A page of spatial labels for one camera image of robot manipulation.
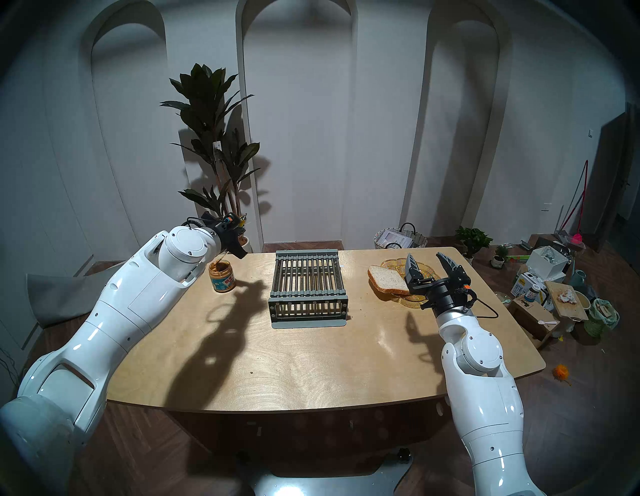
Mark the dark door panel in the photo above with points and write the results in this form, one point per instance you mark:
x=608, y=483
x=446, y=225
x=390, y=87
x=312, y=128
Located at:
x=615, y=175

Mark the orange fuzzy ball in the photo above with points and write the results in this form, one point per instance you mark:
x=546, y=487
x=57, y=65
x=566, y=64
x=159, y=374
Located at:
x=561, y=372

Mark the wooden cutting board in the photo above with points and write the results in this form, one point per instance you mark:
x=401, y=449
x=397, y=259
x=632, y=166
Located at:
x=567, y=302

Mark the amber glass plate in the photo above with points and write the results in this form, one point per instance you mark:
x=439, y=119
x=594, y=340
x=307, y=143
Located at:
x=395, y=262

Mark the open peanut butter jar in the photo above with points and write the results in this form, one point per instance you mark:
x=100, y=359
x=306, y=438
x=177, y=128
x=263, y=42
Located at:
x=222, y=279

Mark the grey dish rack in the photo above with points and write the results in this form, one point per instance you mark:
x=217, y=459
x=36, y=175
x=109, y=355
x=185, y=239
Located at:
x=307, y=280

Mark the white plastic spoon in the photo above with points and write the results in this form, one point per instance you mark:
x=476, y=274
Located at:
x=546, y=323

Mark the small white capped bottle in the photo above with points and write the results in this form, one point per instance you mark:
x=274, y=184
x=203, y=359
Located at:
x=532, y=294

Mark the white square box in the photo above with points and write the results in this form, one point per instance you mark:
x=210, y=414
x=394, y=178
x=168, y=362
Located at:
x=547, y=262

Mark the tall potted plant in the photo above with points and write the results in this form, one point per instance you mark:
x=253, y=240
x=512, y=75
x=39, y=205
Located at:
x=210, y=115

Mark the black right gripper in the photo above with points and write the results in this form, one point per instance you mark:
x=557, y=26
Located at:
x=445, y=295

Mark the bushy small potted plant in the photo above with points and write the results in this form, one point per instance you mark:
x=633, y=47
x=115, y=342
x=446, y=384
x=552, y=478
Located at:
x=472, y=240

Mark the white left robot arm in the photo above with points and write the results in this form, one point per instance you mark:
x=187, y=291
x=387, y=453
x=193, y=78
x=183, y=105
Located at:
x=125, y=300

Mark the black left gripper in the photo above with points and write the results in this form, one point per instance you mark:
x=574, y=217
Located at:
x=224, y=231

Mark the brown cardboard box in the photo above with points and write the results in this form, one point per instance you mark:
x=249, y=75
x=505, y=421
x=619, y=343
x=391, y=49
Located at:
x=532, y=317

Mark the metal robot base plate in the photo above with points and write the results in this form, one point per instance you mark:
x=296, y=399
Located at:
x=325, y=485

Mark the white and blue carton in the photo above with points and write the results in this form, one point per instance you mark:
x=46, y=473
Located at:
x=525, y=285

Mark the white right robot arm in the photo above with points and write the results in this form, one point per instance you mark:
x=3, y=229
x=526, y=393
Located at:
x=480, y=380

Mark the tiny potted plant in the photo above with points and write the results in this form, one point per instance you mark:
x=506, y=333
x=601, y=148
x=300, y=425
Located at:
x=499, y=255

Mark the slice of white bread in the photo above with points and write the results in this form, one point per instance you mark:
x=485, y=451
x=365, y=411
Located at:
x=387, y=280

